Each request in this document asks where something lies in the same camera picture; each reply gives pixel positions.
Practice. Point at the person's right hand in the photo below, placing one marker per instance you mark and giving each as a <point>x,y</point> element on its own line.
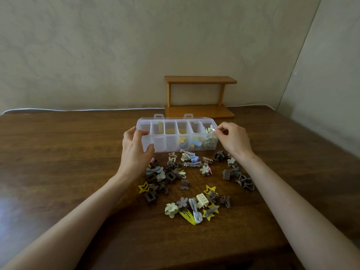
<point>236,141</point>

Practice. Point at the person's left hand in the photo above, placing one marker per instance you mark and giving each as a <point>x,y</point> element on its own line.
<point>133,160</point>

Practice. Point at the brown ribbed claw clip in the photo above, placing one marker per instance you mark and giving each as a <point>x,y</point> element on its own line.
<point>226,174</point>

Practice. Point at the blue snap hair clip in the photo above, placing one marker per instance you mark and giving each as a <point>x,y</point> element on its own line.
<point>196,143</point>

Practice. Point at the pale yellow hair clip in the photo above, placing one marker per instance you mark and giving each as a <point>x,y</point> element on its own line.
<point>160,127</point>

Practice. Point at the clear plastic compartment box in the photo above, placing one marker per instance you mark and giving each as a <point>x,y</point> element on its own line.
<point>171,137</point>

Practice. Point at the pile of mixed hair clips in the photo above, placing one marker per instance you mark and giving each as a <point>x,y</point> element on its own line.
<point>174,177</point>

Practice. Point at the person's right forearm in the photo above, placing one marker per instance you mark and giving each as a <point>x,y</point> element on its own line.
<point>301,216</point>

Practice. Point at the person's left forearm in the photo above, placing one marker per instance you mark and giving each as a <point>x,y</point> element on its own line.
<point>73,227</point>

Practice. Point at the small wooden shelf rack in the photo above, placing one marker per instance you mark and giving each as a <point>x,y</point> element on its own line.
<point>200,80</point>

